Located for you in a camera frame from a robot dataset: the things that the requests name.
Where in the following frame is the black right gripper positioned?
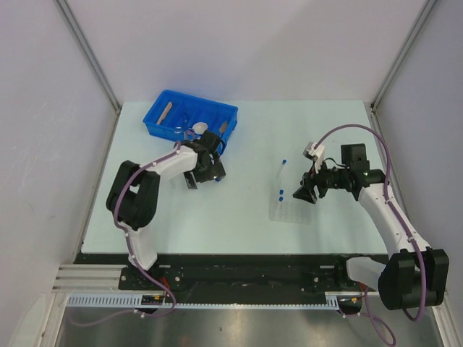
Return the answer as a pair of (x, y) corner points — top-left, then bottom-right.
(293, 158), (349, 204)

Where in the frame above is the clear plastic test tube rack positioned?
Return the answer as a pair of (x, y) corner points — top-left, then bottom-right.
(268, 200), (312, 224)

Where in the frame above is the white porcelain evaporating dish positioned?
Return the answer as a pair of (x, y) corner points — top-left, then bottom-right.
(192, 122), (208, 135)

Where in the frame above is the bristle test tube brush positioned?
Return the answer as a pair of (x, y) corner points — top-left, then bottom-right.
(219, 121), (228, 135)

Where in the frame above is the wooden test tube clamp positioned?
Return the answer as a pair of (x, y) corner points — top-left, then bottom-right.
(156, 101), (173, 125)

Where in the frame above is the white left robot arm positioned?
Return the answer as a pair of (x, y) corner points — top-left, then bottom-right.
(106, 130), (226, 289)

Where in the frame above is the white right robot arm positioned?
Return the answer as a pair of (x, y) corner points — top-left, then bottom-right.
(293, 142), (449, 310)

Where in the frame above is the blue plastic bin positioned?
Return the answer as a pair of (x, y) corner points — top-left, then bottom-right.
(143, 90), (238, 142)

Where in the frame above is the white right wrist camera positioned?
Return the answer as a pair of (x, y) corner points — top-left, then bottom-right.
(303, 142), (326, 174)

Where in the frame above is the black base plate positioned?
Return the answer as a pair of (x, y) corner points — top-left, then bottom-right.
(75, 253), (360, 303)

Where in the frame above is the slotted cable duct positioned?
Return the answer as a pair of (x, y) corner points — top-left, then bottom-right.
(67, 293), (339, 311)

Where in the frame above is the aluminium frame rail right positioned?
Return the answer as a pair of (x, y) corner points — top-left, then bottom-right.
(373, 1), (462, 346)

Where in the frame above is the aluminium frame rail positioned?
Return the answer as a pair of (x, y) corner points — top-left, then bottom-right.
(52, 0), (122, 116)
(373, 1), (462, 346)

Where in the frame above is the aluminium frame rail left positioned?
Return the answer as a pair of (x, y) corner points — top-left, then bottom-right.
(52, 0), (122, 116)

